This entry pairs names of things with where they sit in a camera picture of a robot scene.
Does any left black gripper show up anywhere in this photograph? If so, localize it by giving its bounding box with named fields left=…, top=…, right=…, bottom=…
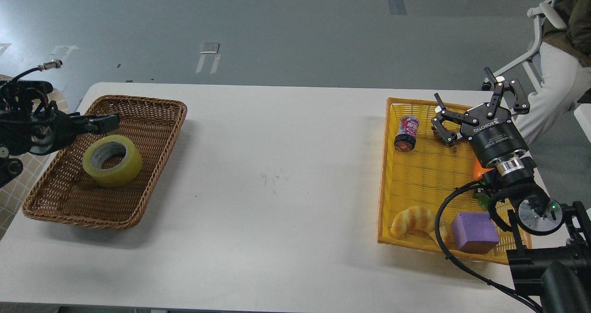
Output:
left=29, top=112, right=121, bottom=156

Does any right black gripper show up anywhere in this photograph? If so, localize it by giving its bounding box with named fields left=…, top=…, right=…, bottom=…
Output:
left=431, top=67, right=531, bottom=168

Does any yellow tape roll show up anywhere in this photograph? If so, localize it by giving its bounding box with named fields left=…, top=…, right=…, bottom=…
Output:
left=82, top=135, right=143, bottom=187

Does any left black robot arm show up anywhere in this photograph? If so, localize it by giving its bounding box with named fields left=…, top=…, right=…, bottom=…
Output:
left=0, top=59, right=120, bottom=187

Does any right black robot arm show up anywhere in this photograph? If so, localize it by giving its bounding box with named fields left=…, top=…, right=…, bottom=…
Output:
left=431, top=68, right=591, bottom=313

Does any brown toy animal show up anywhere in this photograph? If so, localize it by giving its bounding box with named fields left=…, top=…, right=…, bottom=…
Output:
left=431, top=126, right=463, bottom=153

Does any orange toy carrot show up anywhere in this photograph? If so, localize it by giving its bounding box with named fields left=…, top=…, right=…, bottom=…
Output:
left=472, top=160, right=490, bottom=181

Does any brown wicker basket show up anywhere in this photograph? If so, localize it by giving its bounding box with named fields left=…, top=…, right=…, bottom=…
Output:
left=22, top=96, right=187, bottom=230

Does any purple soda can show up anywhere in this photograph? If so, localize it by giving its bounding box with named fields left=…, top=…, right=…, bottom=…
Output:
left=393, top=115, right=419, bottom=152

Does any yellow plastic basket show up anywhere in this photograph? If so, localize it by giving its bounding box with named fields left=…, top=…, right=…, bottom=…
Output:
left=376, top=97, right=516, bottom=265

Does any seated person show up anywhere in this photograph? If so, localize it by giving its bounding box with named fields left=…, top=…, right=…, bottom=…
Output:
left=514, top=0, right=591, bottom=144

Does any white table edge right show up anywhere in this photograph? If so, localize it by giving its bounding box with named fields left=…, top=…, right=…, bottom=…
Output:
left=573, top=103, right=591, bottom=142

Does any beige checkered cloth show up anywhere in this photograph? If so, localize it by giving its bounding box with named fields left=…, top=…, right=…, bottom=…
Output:
left=0, top=75, right=72, bottom=240

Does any purple foam block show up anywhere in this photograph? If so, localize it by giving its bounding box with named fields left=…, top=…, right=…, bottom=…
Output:
left=452, top=212, right=500, bottom=254

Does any toy croissant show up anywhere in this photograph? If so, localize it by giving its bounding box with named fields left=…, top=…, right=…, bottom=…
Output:
left=386, top=205, right=452, bottom=250

